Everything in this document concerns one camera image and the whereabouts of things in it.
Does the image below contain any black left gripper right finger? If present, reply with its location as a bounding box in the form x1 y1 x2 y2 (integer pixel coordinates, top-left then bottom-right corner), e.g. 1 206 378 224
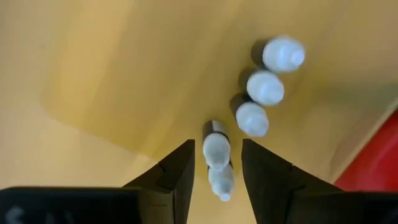
241 138 398 224

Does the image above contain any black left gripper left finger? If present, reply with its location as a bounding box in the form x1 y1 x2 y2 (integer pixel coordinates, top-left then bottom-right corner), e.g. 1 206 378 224
0 139 196 224

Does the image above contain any small white cap dropper bottle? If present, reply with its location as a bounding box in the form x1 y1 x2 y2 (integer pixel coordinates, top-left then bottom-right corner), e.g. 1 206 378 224
251 35 307 75
238 68 285 106
229 93 270 138
207 164 236 202
201 119 231 172

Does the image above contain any red desk lamp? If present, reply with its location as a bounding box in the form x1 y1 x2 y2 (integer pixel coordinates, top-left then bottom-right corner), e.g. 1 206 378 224
334 108 398 194

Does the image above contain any yellow translucent plastic bin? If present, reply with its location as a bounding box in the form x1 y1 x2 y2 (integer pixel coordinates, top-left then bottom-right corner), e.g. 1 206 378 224
0 0 398 224

